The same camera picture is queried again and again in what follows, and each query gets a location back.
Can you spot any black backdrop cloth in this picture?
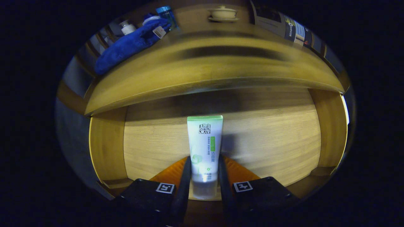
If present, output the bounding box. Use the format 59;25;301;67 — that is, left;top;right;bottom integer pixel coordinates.
55;57;114;199

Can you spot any wooden cabinet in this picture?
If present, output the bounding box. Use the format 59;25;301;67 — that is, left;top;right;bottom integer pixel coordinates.
57;2;351;115

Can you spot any grey spine book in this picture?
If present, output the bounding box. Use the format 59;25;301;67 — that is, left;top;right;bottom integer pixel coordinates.
294;21;313;48

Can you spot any teal blue bottle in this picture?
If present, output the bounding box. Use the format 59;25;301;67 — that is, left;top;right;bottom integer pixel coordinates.
156;6;178;30

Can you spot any white bottle with blue cap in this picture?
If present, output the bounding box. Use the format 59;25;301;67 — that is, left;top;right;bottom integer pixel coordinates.
142;13;161;26

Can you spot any beige saucer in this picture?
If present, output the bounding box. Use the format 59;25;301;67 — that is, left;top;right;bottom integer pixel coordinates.
207;16;240;23

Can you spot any white green facial cleanser tube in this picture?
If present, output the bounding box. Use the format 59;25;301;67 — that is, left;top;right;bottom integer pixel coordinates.
187;115;223;200

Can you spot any beige lidded teacup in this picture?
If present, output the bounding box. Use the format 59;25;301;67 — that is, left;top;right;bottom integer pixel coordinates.
210;5;238;19

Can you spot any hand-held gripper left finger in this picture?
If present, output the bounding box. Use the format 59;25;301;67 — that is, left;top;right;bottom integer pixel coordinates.
115;155;192;227

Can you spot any wooden drawer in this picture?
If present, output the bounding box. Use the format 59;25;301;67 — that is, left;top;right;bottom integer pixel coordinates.
88;87;349;202

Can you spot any blue folded towel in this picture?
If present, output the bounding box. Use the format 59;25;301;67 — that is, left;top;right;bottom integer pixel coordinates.
94;18;172;75

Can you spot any white pump bottle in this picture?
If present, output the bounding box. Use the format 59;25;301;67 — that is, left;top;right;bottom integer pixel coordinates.
119;20;137;35

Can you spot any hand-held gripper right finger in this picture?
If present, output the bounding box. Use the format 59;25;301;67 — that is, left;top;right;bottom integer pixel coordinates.
218;154;300;226

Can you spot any wooden countertop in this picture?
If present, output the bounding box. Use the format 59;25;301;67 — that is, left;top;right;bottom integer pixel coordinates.
85;19;345;115

